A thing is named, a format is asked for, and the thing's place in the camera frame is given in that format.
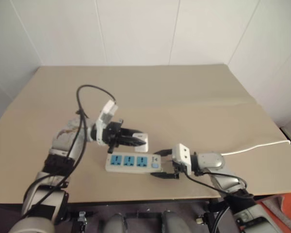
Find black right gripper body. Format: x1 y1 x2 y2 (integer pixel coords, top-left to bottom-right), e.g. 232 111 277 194
169 148 183 180

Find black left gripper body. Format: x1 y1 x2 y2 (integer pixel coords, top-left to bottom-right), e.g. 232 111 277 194
103 118 124 153

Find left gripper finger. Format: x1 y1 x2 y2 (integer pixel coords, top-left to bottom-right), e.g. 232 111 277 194
117 136 146 148
121 127 143 138

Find white charger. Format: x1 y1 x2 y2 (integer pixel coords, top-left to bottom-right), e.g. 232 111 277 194
132 132 150 152

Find white power strip blue sockets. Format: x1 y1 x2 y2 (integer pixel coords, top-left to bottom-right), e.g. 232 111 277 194
104 153 164 174

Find dark rounded shape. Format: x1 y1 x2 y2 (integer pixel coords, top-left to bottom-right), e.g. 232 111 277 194
161 210 185 233
103 213 127 233

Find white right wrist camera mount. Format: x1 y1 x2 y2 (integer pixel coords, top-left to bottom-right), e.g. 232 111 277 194
172 143 193 175

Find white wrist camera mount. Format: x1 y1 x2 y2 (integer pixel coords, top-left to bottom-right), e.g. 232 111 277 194
172 143 193 175
96 100 119 147

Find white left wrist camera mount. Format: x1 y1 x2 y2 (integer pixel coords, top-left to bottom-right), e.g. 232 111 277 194
96 100 119 147

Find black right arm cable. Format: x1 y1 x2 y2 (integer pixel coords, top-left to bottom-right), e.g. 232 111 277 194
183 169 255 233

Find black frame under table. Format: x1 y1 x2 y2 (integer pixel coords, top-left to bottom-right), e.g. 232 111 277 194
67 209 210 233

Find white power strip cable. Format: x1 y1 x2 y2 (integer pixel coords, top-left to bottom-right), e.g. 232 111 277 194
221 139 291 156

